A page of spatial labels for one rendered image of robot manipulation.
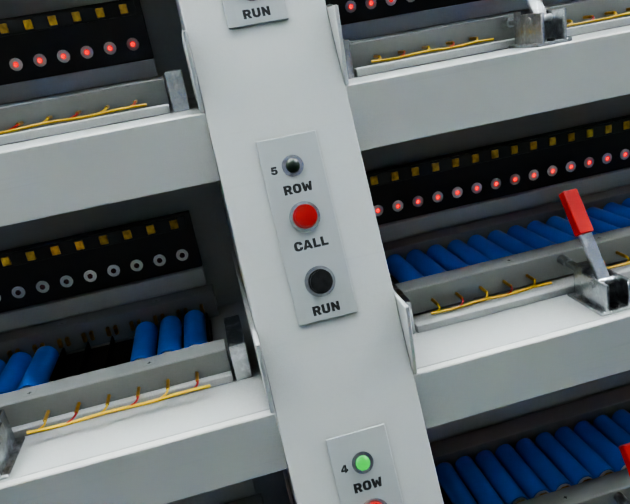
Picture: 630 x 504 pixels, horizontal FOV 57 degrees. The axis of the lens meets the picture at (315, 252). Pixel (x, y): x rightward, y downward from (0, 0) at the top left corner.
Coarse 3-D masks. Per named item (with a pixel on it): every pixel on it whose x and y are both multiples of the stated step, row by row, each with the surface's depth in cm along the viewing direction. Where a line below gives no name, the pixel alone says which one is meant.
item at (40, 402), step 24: (144, 360) 42; (168, 360) 41; (192, 360) 41; (216, 360) 41; (48, 384) 41; (72, 384) 40; (96, 384) 40; (120, 384) 40; (144, 384) 41; (168, 384) 40; (0, 408) 39; (24, 408) 39; (48, 408) 40; (72, 408) 40; (120, 408) 39
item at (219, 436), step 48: (144, 288) 52; (240, 288) 47; (240, 336) 42; (240, 384) 41; (48, 432) 39; (96, 432) 38; (144, 432) 38; (192, 432) 37; (240, 432) 37; (0, 480) 35; (48, 480) 35; (96, 480) 36; (144, 480) 37; (192, 480) 37; (240, 480) 38
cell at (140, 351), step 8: (136, 328) 49; (144, 328) 48; (152, 328) 48; (136, 336) 47; (144, 336) 46; (152, 336) 47; (136, 344) 45; (144, 344) 45; (152, 344) 46; (136, 352) 44; (144, 352) 44; (152, 352) 45
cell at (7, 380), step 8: (24, 352) 48; (16, 360) 46; (24, 360) 47; (8, 368) 45; (16, 368) 45; (24, 368) 46; (0, 376) 44; (8, 376) 44; (16, 376) 44; (0, 384) 43; (8, 384) 43; (16, 384) 44; (0, 392) 42
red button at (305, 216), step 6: (306, 204) 37; (294, 210) 37; (300, 210) 37; (306, 210) 37; (312, 210) 37; (294, 216) 37; (300, 216) 37; (306, 216) 37; (312, 216) 37; (294, 222) 37; (300, 222) 37; (306, 222) 37; (312, 222) 37; (306, 228) 37
